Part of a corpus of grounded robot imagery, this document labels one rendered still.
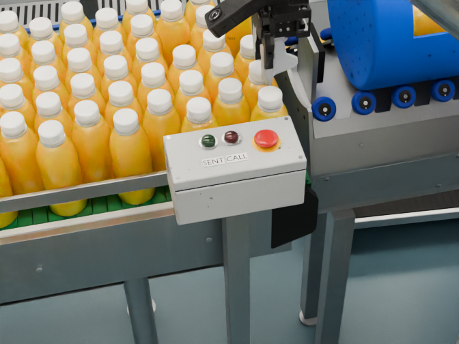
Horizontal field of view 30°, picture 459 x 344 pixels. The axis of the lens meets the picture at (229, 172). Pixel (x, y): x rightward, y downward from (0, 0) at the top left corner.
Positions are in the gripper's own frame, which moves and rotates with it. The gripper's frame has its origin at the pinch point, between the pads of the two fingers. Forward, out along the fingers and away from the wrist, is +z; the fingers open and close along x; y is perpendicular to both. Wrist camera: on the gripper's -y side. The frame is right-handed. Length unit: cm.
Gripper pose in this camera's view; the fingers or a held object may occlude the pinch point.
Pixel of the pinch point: (261, 70)
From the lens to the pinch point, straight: 145.0
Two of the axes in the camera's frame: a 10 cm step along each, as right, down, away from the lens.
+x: -2.0, -7.2, 6.7
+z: 0.2, 6.8, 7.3
